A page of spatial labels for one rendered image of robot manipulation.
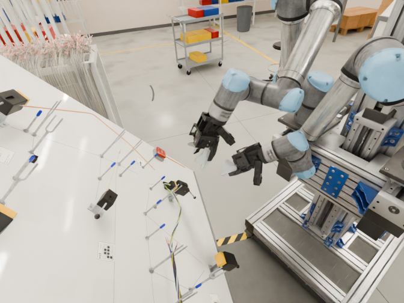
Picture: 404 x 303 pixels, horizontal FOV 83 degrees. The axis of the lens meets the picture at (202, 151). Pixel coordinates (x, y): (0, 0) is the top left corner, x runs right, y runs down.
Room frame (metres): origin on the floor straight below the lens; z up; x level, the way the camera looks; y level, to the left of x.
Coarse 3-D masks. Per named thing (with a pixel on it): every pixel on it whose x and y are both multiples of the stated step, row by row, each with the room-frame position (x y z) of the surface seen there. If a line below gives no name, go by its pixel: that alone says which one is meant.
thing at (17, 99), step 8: (0, 96) 0.53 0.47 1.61; (8, 96) 0.54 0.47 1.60; (16, 96) 0.56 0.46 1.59; (0, 104) 0.51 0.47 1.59; (8, 104) 0.52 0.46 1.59; (16, 104) 0.53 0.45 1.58; (24, 104) 0.57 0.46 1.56; (0, 112) 0.53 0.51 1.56; (8, 112) 0.52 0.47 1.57; (0, 120) 0.53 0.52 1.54
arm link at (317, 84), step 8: (312, 72) 1.02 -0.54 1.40; (320, 72) 1.02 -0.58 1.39; (312, 80) 0.96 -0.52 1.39; (320, 80) 0.95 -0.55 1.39; (328, 80) 0.95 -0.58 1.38; (304, 88) 0.97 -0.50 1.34; (312, 88) 0.95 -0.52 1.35; (320, 88) 0.93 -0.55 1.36; (328, 88) 0.93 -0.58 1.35; (304, 96) 0.97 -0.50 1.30; (312, 96) 0.94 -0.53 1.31; (320, 96) 0.93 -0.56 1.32; (304, 104) 0.96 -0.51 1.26; (312, 104) 0.94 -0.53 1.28
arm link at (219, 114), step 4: (212, 104) 0.64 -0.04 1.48; (212, 108) 0.63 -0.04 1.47; (216, 108) 0.62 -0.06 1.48; (220, 108) 0.61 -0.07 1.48; (212, 112) 0.62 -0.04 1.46; (216, 112) 0.62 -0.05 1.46; (220, 112) 0.61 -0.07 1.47; (224, 112) 0.61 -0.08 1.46; (228, 112) 0.61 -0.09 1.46; (232, 112) 0.63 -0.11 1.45; (212, 116) 0.62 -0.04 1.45; (216, 116) 0.61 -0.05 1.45; (220, 116) 0.61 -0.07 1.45; (224, 116) 0.61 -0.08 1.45; (228, 116) 0.62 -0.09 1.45; (220, 120) 0.61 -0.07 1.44; (224, 120) 0.61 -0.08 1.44
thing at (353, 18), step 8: (352, 8) 7.29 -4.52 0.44; (360, 8) 7.20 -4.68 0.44; (368, 8) 7.13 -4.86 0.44; (344, 16) 6.54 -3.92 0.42; (352, 16) 6.45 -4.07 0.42; (360, 16) 6.53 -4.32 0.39; (368, 16) 6.61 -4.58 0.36; (336, 24) 6.73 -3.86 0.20; (344, 24) 6.47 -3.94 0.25; (352, 24) 6.48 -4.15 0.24; (360, 24) 6.55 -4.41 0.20; (368, 24) 6.64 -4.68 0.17; (344, 32) 6.42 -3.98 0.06
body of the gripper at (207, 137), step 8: (208, 112) 0.65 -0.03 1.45; (200, 120) 0.65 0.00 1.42; (208, 120) 0.62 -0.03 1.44; (216, 120) 0.61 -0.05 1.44; (192, 128) 0.66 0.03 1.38; (200, 128) 0.63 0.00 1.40; (208, 128) 0.62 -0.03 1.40; (200, 136) 0.60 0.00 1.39; (208, 136) 0.60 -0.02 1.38; (216, 136) 0.62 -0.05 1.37; (200, 144) 0.60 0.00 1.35; (208, 144) 0.61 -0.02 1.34
